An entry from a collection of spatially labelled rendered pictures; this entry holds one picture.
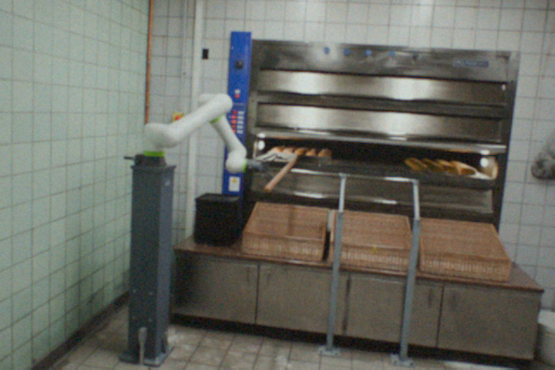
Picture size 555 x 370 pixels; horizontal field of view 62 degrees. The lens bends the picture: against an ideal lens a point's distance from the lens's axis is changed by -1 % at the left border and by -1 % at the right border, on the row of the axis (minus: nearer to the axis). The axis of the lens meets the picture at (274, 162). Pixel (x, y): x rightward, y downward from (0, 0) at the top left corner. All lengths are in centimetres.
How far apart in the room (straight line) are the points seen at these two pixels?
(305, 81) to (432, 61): 93
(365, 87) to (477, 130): 87
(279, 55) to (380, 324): 205
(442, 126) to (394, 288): 123
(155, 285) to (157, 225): 36
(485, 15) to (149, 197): 261
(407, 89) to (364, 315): 163
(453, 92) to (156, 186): 219
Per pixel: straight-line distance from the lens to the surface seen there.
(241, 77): 360
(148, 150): 278
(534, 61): 379
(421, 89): 358
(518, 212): 382
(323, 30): 359
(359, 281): 318
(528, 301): 341
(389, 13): 362
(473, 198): 371
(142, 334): 302
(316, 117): 354
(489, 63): 371
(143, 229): 284
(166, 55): 382
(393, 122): 355
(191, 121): 270
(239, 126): 359
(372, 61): 357
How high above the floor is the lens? 157
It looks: 7 degrees down
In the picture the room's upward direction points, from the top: 4 degrees clockwise
